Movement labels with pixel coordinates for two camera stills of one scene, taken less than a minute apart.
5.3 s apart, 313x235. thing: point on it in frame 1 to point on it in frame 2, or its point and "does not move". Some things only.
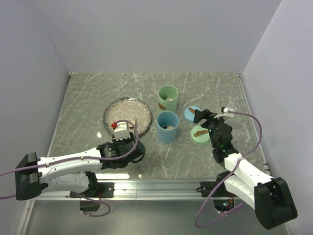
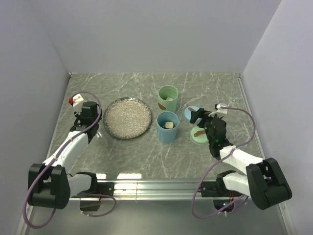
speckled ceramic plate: [129, 108] does not move
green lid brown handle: [199, 135] does not move
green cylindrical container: [167, 95] does not move
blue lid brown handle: [189, 113] does not move
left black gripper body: [120, 142] to [98, 117]
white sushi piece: [133, 121] to [169, 125]
